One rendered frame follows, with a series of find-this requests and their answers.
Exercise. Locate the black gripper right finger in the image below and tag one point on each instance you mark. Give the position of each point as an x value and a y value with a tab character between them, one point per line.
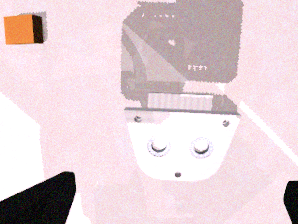
291	200

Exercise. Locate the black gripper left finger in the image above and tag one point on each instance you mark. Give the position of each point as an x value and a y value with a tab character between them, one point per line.
48	202

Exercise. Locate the orange block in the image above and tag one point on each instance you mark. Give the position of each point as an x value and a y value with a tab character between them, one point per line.
24	29

